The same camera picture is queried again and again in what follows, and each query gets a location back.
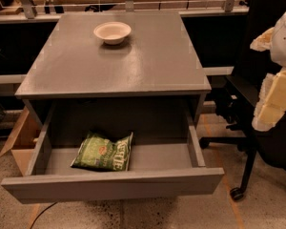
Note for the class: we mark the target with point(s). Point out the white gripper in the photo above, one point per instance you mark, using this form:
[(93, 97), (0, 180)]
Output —
[(285, 43)]

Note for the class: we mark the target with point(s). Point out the green jalapeno chip bag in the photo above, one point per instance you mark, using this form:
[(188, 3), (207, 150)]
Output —
[(100, 154)]

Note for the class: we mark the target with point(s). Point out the grey cabinet counter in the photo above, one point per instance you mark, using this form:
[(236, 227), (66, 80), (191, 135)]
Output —
[(158, 58)]

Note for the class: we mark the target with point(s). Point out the grey open top drawer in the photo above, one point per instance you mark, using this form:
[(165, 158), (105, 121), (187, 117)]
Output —
[(165, 160)]

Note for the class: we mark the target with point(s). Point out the black office chair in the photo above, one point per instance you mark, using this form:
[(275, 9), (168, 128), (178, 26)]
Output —
[(236, 100)]

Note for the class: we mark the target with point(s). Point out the white paper bowl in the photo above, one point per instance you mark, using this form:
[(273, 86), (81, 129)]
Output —
[(112, 33)]

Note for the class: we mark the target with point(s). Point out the brown cardboard box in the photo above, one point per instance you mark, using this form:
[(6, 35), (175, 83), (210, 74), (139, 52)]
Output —
[(22, 140)]

